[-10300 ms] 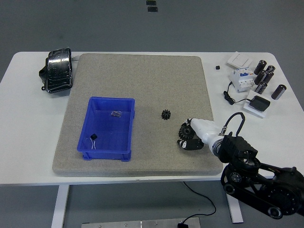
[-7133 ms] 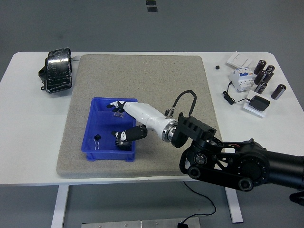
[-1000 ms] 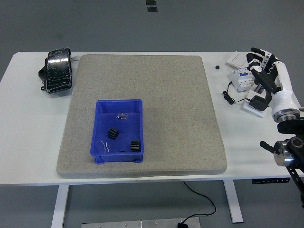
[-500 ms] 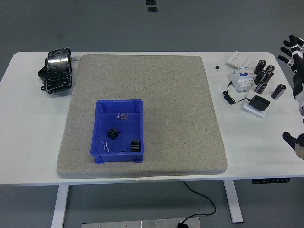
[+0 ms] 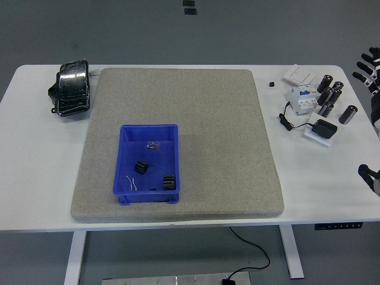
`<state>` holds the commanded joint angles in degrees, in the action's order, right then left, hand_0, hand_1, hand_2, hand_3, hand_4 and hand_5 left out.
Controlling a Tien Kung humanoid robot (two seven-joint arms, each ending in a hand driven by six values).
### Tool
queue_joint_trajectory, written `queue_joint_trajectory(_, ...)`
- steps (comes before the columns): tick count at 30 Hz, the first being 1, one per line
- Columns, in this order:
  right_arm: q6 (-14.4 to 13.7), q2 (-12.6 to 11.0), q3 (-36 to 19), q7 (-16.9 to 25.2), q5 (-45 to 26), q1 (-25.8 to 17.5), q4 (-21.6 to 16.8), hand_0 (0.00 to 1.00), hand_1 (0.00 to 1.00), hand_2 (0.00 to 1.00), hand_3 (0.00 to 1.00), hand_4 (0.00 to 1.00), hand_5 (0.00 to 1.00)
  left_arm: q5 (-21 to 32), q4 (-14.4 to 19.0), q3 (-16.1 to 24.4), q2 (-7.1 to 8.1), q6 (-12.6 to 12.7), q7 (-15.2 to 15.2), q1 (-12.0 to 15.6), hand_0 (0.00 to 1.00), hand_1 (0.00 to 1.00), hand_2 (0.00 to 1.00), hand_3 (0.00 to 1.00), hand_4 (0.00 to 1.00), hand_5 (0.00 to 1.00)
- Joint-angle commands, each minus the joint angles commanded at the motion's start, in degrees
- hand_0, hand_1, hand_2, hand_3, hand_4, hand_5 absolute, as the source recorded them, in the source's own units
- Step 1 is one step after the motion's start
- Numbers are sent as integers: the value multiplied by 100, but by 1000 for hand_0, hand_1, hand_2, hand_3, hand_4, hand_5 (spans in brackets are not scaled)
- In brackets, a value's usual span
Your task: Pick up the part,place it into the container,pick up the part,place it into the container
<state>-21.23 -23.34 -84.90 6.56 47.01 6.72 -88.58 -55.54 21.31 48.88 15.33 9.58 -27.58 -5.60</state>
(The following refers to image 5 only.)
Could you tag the blue plastic box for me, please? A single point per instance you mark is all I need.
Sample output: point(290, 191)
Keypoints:
point(154, 157)

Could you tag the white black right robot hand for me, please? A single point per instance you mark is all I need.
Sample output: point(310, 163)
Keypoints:
point(376, 107)

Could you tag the black wrapped keyboard device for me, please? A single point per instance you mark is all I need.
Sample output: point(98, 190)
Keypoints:
point(72, 89)

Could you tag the flat white block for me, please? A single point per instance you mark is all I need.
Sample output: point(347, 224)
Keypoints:
point(319, 141)

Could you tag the small black gear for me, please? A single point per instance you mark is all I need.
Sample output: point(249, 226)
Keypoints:
point(141, 167)

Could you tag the grey-brown mat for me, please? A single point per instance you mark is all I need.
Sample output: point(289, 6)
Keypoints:
point(207, 118)

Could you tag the black floor outlet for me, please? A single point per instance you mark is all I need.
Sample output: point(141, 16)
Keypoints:
point(189, 3)
point(191, 11)

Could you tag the small clear plastic bag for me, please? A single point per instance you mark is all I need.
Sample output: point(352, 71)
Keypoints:
point(153, 145)

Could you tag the black table control panel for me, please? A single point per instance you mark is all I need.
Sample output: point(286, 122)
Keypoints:
point(338, 226)

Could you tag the black power adapter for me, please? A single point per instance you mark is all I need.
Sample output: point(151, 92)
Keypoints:
point(325, 129)

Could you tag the black plug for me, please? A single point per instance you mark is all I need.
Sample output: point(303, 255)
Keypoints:
point(227, 281)

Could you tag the dark brown cylindrical capacitor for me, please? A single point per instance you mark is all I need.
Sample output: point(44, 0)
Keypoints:
point(326, 109)
point(325, 84)
point(336, 95)
point(324, 96)
point(348, 115)
point(338, 85)

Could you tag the grey metal floor plate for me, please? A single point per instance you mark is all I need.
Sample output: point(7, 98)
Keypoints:
point(166, 280)

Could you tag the large black gear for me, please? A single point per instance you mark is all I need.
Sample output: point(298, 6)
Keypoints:
point(169, 182)

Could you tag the white blue circuit breaker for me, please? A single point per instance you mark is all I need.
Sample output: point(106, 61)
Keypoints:
point(301, 99)

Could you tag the white table leg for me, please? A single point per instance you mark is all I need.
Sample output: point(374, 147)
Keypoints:
point(74, 258)
point(292, 255)

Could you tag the white wall switch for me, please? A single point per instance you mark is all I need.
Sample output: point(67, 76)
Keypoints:
point(300, 74)

